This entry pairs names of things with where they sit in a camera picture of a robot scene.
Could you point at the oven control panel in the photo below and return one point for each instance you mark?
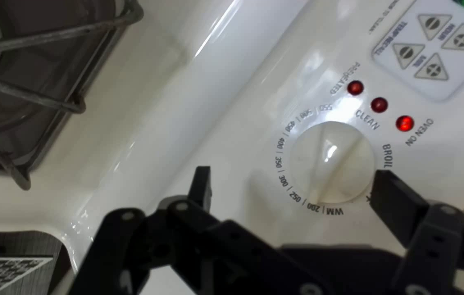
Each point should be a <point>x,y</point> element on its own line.
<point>425,48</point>

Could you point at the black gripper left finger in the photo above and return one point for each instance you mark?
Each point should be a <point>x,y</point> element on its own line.
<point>191,231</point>

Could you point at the white oven knob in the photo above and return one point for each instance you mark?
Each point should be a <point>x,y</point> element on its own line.
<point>332,164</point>

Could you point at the rear burner grate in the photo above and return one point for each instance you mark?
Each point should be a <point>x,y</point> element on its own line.
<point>50,54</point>

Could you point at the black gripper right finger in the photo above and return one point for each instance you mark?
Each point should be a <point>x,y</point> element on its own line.
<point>432,234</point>

